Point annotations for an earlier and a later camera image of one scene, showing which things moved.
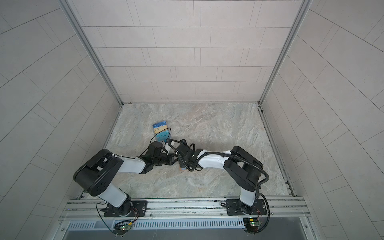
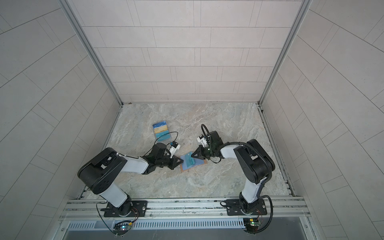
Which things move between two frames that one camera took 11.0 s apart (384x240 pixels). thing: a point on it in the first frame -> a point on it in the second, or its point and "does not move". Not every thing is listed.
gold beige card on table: [158, 129] does not move
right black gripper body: [186, 161] -> [209, 151]
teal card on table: [163, 136] does not move
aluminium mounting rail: [280, 208] does not move
